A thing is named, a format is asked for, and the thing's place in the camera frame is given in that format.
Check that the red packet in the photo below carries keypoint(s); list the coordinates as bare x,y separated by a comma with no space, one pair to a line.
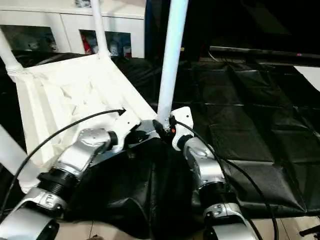
85,45

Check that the dark grey robot foot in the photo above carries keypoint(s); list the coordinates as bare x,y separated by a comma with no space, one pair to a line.
95,237

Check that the black plastic mat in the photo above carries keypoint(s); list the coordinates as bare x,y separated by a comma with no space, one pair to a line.
250,112

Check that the white plastic table leg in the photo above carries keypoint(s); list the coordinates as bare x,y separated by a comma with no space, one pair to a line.
7,55
172,62
100,30
10,150

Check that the white jar blue print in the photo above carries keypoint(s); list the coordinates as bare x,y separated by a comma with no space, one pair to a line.
114,48

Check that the black white patterned ornament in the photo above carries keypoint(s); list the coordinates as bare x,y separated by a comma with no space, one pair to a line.
82,2

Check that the white plastic table top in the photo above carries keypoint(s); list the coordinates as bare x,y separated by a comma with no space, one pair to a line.
75,82

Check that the white cabinet with glass doors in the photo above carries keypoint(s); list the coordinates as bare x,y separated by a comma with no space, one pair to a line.
65,17

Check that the white flat board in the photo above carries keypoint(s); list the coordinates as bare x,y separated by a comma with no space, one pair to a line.
308,77

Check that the long black bar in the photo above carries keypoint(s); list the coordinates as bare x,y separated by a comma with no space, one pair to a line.
270,53

